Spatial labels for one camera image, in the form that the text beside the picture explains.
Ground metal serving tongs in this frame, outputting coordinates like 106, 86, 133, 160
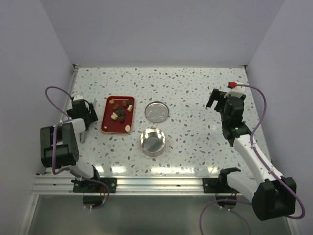
80, 99, 98, 143

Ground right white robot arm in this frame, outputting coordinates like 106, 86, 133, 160
207, 89, 296, 221

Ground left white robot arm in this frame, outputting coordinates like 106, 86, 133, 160
40, 99, 102, 192

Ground red rectangular tray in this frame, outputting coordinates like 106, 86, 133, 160
101, 96, 135, 134

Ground round silver tin lid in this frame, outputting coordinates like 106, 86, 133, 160
144, 101, 169, 123

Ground round silver tin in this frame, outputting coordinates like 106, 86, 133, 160
139, 128, 166, 157

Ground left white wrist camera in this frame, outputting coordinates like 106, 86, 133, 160
73, 94, 84, 101

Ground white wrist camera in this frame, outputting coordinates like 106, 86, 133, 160
73, 94, 84, 101
224, 82, 245, 98

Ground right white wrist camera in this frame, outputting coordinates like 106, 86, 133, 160
224, 82, 245, 98

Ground right black base bracket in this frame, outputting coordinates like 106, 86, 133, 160
202, 167, 241, 193

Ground black base bracket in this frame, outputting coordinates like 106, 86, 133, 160
202, 167, 241, 193
71, 177, 117, 193

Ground aluminium front rail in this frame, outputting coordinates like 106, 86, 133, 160
31, 174, 245, 195

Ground left black base bracket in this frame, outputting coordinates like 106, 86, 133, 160
71, 177, 117, 193

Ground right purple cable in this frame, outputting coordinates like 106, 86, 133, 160
199, 83, 306, 235

